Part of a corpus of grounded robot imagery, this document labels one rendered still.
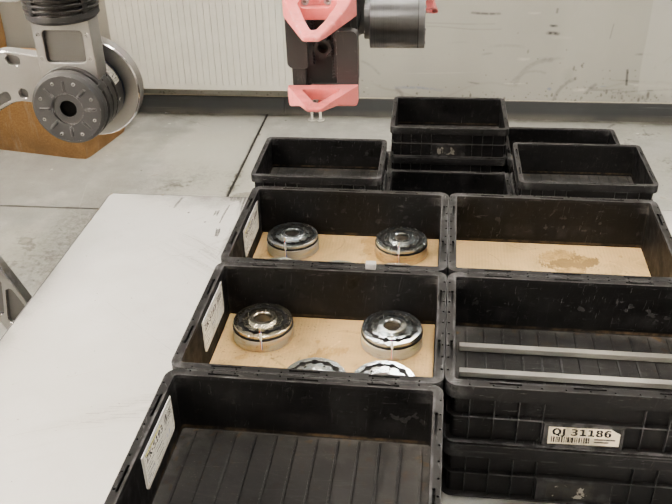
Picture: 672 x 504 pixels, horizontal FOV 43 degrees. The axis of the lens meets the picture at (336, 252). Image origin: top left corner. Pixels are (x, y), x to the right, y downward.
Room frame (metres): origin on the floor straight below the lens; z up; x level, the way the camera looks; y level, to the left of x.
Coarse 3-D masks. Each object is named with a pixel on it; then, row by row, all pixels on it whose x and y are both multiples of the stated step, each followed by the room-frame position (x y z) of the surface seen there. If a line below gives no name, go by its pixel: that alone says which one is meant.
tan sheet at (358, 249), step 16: (320, 240) 1.51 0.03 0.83; (336, 240) 1.51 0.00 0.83; (352, 240) 1.51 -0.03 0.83; (368, 240) 1.51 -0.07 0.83; (432, 240) 1.50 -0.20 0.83; (256, 256) 1.45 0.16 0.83; (272, 256) 1.45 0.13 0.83; (320, 256) 1.45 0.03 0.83; (336, 256) 1.45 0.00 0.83; (352, 256) 1.44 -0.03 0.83; (368, 256) 1.44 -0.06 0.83; (432, 256) 1.44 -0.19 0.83
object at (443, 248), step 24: (312, 192) 1.54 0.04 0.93; (336, 192) 1.53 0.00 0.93; (360, 192) 1.53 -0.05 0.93; (384, 192) 1.52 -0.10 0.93; (408, 192) 1.52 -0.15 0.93; (432, 192) 1.52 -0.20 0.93; (240, 216) 1.44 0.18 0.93; (312, 264) 1.25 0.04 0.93; (336, 264) 1.25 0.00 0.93; (360, 264) 1.25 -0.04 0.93; (384, 264) 1.25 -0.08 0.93
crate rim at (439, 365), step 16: (320, 272) 1.24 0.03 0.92; (336, 272) 1.23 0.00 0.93; (352, 272) 1.23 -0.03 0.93; (368, 272) 1.22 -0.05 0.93; (384, 272) 1.22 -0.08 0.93; (400, 272) 1.22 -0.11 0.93; (416, 272) 1.22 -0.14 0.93; (432, 272) 1.22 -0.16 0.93; (208, 288) 1.19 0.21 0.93; (192, 320) 1.10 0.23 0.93; (192, 336) 1.06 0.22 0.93; (176, 352) 1.01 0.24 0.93; (176, 368) 0.98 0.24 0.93; (192, 368) 0.97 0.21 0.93; (208, 368) 0.97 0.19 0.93; (224, 368) 0.97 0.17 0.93; (240, 368) 0.97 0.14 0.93; (256, 368) 0.97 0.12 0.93; (272, 368) 0.97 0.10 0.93; (288, 368) 0.97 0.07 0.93; (432, 384) 0.93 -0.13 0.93
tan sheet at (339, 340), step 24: (312, 336) 1.18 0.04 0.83; (336, 336) 1.18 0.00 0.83; (360, 336) 1.18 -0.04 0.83; (432, 336) 1.17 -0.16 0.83; (216, 360) 1.12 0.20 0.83; (240, 360) 1.12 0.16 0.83; (264, 360) 1.12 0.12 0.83; (288, 360) 1.12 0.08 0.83; (336, 360) 1.11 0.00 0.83; (360, 360) 1.11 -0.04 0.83; (384, 360) 1.11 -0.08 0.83; (408, 360) 1.11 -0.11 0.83; (432, 360) 1.11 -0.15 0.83
